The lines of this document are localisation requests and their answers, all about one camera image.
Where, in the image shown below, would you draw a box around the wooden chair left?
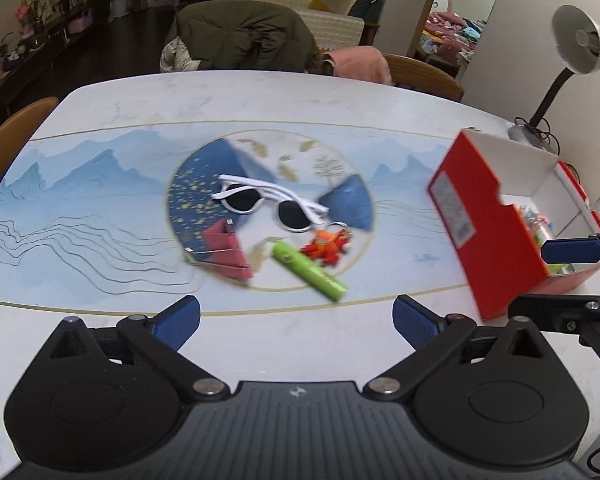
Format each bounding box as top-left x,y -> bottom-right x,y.
0,96 -> 59,183

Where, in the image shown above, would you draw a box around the olive green jacket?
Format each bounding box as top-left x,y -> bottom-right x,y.
159,0 -> 321,73

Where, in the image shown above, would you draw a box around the white frame sunglasses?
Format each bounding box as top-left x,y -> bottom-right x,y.
211,174 -> 329,233

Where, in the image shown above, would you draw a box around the pink towel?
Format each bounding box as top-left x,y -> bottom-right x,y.
321,46 -> 392,86

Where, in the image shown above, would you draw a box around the red shoe box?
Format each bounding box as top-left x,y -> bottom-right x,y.
428,129 -> 600,320

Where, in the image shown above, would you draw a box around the wooden chair right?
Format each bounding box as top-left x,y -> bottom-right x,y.
384,53 -> 465,102

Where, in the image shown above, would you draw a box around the red dragon keychain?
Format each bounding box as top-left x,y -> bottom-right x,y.
300,222 -> 352,266

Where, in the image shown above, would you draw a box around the green white glue pen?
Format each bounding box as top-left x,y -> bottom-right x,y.
545,263 -> 576,275

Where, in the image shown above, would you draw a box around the green lip balm stick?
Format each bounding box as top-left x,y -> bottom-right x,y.
272,240 -> 347,302

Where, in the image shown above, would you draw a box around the wooden chair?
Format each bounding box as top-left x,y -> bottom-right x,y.
384,53 -> 465,102
0,96 -> 59,183

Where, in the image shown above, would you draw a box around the white desk lamp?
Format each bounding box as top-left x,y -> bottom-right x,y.
508,4 -> 600,155

